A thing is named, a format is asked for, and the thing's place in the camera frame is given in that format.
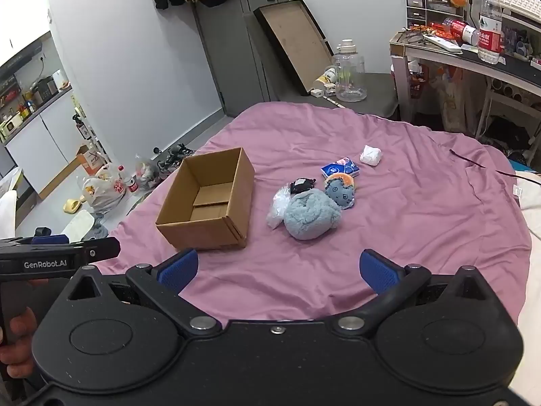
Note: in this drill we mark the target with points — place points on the grey door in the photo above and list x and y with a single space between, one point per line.
228 50

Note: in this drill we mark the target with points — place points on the white power strip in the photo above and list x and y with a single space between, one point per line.
441 43

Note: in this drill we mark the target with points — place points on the white desk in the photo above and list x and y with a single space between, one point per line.
448 57

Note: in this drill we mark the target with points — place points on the burger shaped plush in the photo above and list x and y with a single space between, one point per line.
340 191

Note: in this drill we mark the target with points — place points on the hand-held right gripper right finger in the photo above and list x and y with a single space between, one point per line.
377 271

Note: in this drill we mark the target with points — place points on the beige tote bag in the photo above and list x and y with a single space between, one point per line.
458 101

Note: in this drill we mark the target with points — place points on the red basket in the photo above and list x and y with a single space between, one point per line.
417 82

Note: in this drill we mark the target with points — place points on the white drawer organiser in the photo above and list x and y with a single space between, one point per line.
427 6

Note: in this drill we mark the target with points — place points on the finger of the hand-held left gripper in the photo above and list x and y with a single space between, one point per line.
48 239
95 247

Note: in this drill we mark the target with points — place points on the orange cardboard carton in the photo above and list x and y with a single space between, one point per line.
89 160

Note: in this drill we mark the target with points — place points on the small white charger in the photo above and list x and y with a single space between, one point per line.
317 92

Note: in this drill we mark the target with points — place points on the small red label bottle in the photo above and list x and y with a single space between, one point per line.
132 185

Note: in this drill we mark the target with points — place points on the black framed brown board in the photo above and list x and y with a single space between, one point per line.
298 38

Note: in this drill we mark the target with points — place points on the tall red label water bottle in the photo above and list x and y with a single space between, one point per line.
490 25

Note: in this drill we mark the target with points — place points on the brown cardboard box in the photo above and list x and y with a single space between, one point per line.
211 228

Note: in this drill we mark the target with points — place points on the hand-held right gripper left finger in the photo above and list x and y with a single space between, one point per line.
177 270

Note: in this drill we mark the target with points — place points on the blue tissue pack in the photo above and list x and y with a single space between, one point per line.
338 165

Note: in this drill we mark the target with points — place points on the blue fluffy plush ball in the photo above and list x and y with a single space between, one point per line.
310 215

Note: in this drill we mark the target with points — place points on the person's left hand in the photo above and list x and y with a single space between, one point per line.
19 357

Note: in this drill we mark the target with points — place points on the small black fabric pouch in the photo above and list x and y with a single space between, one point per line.
302 186

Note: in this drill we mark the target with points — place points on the white tissue pack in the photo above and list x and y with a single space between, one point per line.
370 155

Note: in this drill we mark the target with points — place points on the yellow label bottle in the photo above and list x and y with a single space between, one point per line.
324 78

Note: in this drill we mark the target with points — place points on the yellow slipper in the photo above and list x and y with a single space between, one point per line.
74 205

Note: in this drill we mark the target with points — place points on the white bedding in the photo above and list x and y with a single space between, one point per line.
531 220

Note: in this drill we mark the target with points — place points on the small orange plush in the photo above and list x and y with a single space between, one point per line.
457 0

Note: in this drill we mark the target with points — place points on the clear plastic bag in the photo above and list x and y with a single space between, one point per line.
279 208

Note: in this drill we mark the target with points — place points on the large clear water jug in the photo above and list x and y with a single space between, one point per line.
348 74

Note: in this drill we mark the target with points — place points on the pink bed sheet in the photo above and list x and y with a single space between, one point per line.
401 224

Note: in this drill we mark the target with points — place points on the white kitchen cabinet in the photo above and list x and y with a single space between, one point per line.
40 143

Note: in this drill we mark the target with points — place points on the white keyboard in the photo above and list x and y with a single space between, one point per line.
513 0

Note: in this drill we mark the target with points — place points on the white chair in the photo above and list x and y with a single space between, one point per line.
492 105

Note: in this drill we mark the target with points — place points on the lying red label bottle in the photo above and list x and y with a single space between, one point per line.
461 30

